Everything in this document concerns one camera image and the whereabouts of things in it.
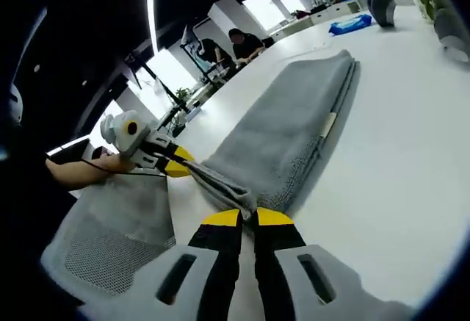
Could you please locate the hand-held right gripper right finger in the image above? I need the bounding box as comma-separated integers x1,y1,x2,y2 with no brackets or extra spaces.
253,206,416,321

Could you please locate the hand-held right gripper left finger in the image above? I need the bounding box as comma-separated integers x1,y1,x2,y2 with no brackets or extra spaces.
79,209,244,321

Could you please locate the grey towel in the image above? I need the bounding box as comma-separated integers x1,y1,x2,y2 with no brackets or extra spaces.
185,49,363,223

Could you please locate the small potted plant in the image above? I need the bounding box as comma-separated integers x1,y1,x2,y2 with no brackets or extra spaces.
172,86,194,137

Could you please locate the grey mesh office chair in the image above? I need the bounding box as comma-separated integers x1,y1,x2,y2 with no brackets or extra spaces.
40,172,177,300

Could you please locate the white worn device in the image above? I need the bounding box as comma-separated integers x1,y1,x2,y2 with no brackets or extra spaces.
9,82,25,123

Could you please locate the blue wipes packet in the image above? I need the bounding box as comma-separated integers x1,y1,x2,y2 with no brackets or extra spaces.
328,12,374,37

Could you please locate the grey curved headrest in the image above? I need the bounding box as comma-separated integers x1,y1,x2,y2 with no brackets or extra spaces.
366,0,398,28

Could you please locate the grey strap near plant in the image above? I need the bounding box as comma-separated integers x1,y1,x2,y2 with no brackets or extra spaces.
433,7,470,63

